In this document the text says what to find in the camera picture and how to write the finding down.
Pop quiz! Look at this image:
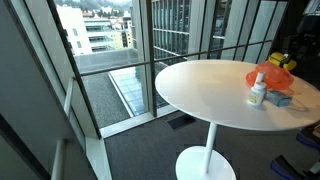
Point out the white table pedestal with base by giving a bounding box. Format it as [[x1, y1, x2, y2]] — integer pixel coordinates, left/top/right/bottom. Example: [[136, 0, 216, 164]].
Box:
[[175, 121, 237, 180]]

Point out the white vertical pipe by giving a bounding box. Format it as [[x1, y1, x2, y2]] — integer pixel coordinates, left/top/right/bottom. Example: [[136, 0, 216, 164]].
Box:
[[50, 138, 68, 180]]

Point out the white pill bottle yellow label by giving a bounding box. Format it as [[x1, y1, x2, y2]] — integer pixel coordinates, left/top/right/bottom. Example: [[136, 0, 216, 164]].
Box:
[[246, 81, 268, 107]]

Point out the blue mentos gum box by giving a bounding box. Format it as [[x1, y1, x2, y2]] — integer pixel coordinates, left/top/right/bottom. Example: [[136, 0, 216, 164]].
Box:
[[265, 89, 294, 108]]

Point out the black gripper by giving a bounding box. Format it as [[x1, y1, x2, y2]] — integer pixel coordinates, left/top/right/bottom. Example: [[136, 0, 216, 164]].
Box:
[[289, 30, 318, 65]]

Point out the blue black stand foot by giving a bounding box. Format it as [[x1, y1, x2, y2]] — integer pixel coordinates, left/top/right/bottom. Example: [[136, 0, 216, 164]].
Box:
[[269, 154, 320, 180], [295, 123, 320, 152]]

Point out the orange plastic bag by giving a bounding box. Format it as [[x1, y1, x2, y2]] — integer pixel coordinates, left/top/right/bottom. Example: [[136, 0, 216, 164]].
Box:
[[245, 60, 295, 91]]

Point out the black floor vent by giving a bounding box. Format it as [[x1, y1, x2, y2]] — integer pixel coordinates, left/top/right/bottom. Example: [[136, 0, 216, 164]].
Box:
[[166, 114, 198, 131]]

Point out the yellow and brown bottle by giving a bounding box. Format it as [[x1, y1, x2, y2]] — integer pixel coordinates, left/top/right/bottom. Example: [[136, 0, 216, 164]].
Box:
[[267, 51, 298, 71]]

